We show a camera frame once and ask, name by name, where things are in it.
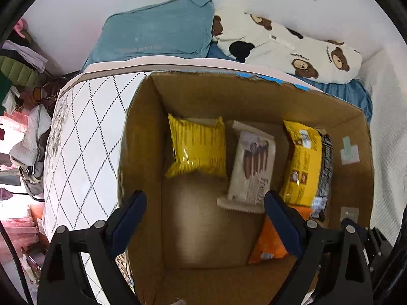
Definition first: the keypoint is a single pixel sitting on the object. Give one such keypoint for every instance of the orange snack packet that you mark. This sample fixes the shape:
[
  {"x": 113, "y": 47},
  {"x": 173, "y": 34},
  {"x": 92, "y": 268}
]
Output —
[{"x": 268, "y": 246}]

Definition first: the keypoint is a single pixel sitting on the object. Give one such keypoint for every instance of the yellow black noodle packet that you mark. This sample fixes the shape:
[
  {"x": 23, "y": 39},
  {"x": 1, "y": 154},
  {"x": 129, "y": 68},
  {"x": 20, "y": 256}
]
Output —
[{"x": 309, "y": 170}]

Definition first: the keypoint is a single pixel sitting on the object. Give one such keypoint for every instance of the yellow striped snack packet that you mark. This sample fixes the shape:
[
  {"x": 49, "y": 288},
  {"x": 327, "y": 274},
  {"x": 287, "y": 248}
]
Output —
[{"x": 197, "y": 147}]

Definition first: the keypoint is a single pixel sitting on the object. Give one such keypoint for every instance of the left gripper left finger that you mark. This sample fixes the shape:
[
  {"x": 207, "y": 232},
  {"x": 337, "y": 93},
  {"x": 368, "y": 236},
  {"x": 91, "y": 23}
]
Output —
[{"x": 63, "y": 278}]

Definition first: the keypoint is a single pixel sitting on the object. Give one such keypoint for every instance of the blue pillow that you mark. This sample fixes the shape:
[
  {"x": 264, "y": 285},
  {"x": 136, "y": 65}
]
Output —
[{"x": 181, "y": 28}]

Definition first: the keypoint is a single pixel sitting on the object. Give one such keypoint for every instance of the white diamond pattern quilt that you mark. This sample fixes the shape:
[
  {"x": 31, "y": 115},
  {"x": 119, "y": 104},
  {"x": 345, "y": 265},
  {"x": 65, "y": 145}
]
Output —
[{"x": 110, "y": 136}]

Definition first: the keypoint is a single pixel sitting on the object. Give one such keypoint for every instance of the white bear print pillow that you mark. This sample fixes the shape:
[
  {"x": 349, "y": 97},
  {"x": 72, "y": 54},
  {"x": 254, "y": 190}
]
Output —
[{"x": 253, "y": 39}]

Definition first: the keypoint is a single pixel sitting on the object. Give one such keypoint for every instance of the cardboard milk carton box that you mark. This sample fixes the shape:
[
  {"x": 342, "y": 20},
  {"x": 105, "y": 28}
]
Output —
[{"x": 353, "y": 174}]

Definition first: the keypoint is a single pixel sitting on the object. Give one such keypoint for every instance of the white knit blanket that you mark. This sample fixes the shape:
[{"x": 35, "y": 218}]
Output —
[{"x": 384, "y": 77}]

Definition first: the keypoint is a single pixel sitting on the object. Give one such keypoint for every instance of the white chocolate wafer packet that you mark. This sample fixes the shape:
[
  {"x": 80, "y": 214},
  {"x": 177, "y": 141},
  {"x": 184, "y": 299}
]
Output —
[{"x": 252, "y": 170}]

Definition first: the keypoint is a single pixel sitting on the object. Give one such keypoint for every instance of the clothes rack with clothes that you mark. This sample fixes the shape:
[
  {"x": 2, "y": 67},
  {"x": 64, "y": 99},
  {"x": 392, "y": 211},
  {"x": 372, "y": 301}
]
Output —
[{"x": 21, "y": 68}]

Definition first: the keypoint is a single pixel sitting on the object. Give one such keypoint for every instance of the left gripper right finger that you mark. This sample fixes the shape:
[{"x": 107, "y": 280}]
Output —
[{"x": 334, "y": 260}]

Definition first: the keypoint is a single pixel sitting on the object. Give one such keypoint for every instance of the white clothes pile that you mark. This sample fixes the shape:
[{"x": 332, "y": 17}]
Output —
[{"x": 29, "y": 154}]

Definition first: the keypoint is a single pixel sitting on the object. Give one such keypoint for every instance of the pink plush toy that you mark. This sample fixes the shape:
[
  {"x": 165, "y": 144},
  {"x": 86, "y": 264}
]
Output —
[{"x": 19, "y": 28}]

